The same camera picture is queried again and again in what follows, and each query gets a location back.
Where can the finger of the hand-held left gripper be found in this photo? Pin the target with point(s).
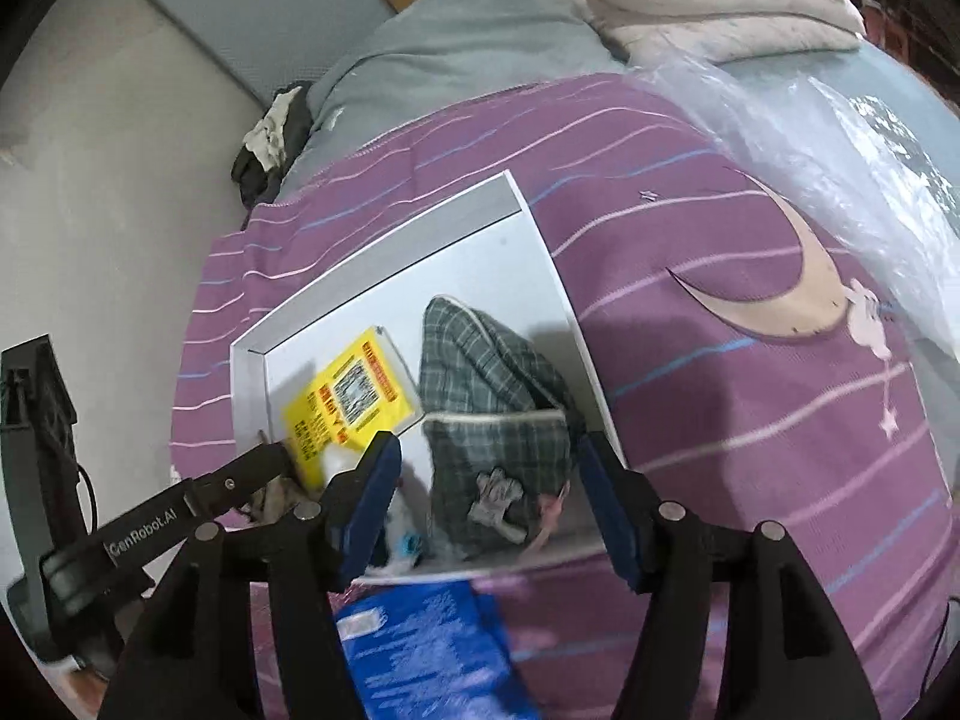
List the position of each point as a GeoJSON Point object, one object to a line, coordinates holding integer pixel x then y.
{"type": "Point", "coordinates": [240, 476]}

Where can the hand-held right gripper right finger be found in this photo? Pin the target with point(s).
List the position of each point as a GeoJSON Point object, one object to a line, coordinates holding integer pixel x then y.
{"type": "Point", "coordinates": [611, 517]}

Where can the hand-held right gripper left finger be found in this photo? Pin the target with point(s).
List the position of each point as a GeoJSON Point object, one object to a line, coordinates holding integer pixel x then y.
{"type": "Point", "coordinates": [371, 510]}

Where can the yellow printed packet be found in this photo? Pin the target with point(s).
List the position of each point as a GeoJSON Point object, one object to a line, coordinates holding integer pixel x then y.
{"type": "Point", "coordinates": [352, 390]}

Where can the blue printed packet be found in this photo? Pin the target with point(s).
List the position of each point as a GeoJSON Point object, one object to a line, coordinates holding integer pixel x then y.
{"type": "Point", "coordinates": [427, 652]}

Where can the green plaid pouch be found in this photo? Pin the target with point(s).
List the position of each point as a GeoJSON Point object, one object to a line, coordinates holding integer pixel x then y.
{"type": "Point", "coordinates": [480, 390]}

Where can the white shallow box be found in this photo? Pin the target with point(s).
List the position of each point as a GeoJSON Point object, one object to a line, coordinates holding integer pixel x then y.
{"type": "Point", "coordinates": [472, 255]}

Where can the white plush toy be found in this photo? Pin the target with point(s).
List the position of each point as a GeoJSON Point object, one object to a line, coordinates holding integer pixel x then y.
{"type": "Point", "coordinates": [405, 517]}

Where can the purple striped blanket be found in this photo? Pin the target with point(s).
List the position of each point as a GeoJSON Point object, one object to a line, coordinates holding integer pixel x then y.
{"type": "Point", "coordinates": [750, 465]}

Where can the black stand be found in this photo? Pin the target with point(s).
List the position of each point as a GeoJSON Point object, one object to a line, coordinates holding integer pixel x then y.
{"type": "Point", "coordinates": [30, 420]}

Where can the dark crumpled clothes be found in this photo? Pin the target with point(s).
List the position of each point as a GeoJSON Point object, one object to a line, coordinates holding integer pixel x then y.
{"type": "Point", "coordinates": [262, 165]}

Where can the clear plastic bag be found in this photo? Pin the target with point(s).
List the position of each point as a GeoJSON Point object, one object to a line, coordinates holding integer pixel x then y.
{"type": "Point", "coordinates": [862, 157]}

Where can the grey blanket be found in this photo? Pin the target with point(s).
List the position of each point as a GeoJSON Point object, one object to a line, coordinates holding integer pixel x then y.
{"type": "Point", "coordinates": [465, 37]}

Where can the beige folded quilt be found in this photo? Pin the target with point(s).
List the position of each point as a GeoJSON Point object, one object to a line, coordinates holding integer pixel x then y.
{"type": "Point", "coordinates": [675, 7]}

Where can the light blue bed sheet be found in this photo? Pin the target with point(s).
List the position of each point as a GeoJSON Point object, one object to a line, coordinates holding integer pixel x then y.
{"type": "Point", "coordinates": [907, 71]}

